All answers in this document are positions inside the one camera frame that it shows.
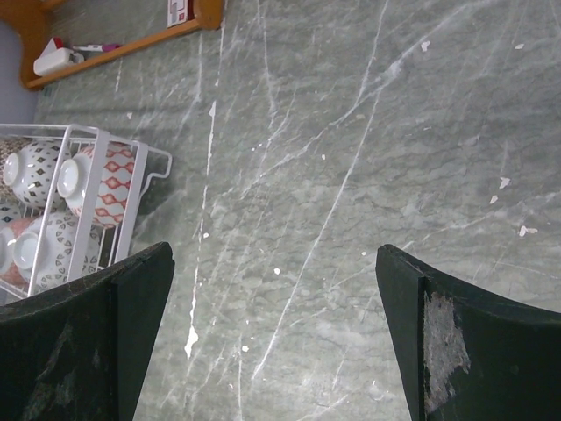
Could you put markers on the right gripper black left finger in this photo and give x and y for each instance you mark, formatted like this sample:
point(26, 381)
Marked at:
point(80, 351)

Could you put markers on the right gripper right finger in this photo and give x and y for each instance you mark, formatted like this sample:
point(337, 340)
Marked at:
point(465, 353)

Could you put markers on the black and white leaf bowl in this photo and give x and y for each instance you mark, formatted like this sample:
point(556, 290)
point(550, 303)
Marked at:
point(9, 234)

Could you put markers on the red striped bowl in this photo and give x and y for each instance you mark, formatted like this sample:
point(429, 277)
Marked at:
point(56, 250)

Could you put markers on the light blue patterned bowl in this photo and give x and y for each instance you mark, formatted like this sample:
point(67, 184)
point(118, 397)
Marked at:
point(9, 212)

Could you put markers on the dark blue patterned bowl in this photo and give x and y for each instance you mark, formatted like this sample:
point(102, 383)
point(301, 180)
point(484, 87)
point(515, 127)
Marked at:
point(114, 187)

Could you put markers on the red circle patterned bowl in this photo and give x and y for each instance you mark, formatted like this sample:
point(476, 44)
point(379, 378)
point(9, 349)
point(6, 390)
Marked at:
point(29, 172)

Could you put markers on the brown patterned bowl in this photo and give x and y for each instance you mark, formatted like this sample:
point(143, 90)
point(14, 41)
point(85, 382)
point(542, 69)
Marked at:
point(10, 144)

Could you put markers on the white soap bar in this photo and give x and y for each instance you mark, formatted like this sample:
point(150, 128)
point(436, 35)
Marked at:
point(58, 59)

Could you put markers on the red and white flat box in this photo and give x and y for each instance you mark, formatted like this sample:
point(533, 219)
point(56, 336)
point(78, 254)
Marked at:
point(52, 45)

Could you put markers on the red and white card box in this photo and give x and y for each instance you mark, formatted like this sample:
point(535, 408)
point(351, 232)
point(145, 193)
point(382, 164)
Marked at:
point(179, 12)

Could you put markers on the white wire dish rack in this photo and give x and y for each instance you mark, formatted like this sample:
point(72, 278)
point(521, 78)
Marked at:
point(149, 163)

